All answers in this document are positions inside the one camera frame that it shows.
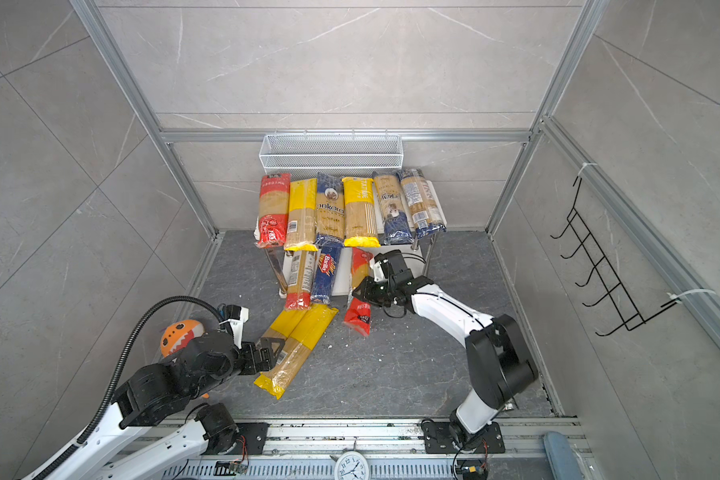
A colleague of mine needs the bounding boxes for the blue Barilla spaghetti box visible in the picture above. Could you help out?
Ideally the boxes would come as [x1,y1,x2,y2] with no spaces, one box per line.
[310,242,343,305]

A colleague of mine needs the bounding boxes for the yellow Pastatime spaghetti bag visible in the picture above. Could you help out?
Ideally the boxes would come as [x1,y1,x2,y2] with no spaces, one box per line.
[342,177,380,248]

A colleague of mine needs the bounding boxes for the red white label spaghetti bag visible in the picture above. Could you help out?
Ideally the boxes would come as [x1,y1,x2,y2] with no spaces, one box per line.
[284,251,317,310]

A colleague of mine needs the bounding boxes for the blue white label spaghetti bag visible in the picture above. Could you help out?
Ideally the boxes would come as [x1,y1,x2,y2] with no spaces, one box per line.
[398,169,447,239]

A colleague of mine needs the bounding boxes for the blue Ankara spaghetti bag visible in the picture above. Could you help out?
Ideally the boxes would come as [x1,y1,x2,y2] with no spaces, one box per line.
[315,172,345,248]

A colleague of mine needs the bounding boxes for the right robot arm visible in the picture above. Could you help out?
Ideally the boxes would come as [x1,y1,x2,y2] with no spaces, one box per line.
[352,250,539,451]

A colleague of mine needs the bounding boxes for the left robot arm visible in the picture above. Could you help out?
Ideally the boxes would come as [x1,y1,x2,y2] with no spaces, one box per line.
[29,331,285,479]

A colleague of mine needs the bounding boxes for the white two-tier shelf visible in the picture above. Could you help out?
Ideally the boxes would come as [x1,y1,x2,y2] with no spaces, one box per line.
[253,179,448,300]

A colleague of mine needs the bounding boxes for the orange shark plush toy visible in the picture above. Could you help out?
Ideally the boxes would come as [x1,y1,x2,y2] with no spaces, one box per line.
[160,319,205,358]

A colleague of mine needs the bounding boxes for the white analog clock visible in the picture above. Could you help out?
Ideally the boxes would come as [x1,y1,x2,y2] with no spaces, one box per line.
[334,451,371,480]

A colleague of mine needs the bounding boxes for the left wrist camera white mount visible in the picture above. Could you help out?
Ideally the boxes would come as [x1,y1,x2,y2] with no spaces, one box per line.
[218,304,250,349]

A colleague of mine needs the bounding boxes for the white wire mesh basket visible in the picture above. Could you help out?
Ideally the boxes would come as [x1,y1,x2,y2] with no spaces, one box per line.
[259,133,404,180]

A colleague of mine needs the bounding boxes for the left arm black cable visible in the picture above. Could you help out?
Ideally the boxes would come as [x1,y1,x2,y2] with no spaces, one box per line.
[26,295,226,480]

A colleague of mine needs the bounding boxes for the black wall hook rack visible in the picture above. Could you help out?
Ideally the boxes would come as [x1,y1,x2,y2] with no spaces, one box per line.
[549,178,681,338]

